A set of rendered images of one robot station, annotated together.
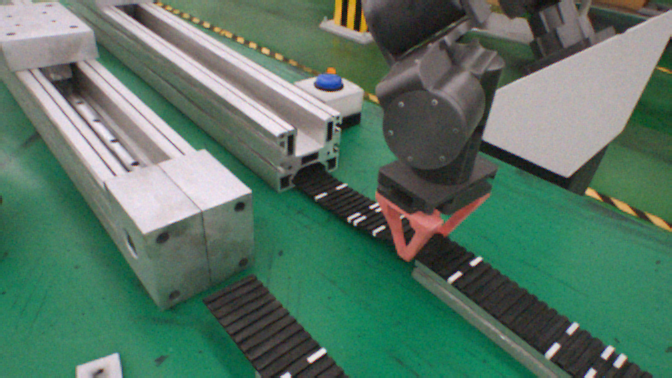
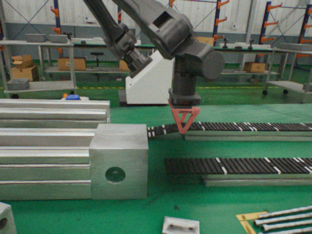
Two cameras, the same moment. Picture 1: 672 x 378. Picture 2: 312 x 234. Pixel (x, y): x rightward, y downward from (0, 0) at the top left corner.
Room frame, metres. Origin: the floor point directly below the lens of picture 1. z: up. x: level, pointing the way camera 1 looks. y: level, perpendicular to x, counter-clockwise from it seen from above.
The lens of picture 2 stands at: (0.07, 0.38, 1.04)
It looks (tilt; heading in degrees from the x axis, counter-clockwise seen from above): 21 degrees down; 309
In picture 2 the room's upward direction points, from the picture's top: 2 degrees clockwise
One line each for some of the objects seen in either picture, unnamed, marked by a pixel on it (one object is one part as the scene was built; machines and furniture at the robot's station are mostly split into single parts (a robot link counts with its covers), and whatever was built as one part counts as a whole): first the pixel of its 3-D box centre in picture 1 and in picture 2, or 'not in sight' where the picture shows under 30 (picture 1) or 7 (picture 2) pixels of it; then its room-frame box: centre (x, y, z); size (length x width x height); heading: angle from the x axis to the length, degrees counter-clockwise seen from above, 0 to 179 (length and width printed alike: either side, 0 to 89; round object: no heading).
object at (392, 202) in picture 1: (420, 217); (183, 114); (0.35, -0.08, 0.85); 0.07 x 0.07 x 0.09; 44
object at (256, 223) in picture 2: not in sight; (284, 218); (0.08, 0.04, 0.78); 0.11 x 0.01 x 0.01; 53
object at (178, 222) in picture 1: (195, 220); (121, 155); (0.34, 0.14, 0.83); 0.12 x 0.09 x 0.10; 134
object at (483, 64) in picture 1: (458, 88); (187, 60); (0.36, -0.09, 0.98); 0.07 x 0.06 x 0.07; 156
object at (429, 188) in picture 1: (444, 150); (184, 85); (0.36, -0.09, 0.92); 0.10 x 0.07 x 0.07; 134
